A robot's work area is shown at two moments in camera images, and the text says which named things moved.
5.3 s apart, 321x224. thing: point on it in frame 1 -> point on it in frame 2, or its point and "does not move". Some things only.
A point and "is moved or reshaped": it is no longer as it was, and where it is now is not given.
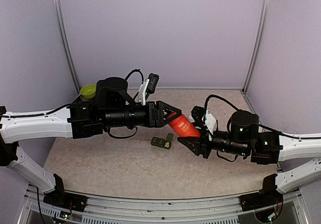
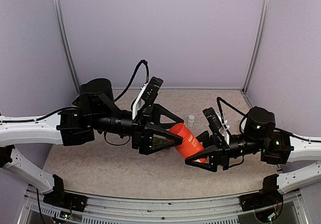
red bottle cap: x=172 y=123 is moved or reshaped
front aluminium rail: x=221 y=211 does not move
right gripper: x=198 y=142 -> x=219 y=152
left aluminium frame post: x=58 y=19 does not move
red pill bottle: x=184 y=127 is moved or reshaped
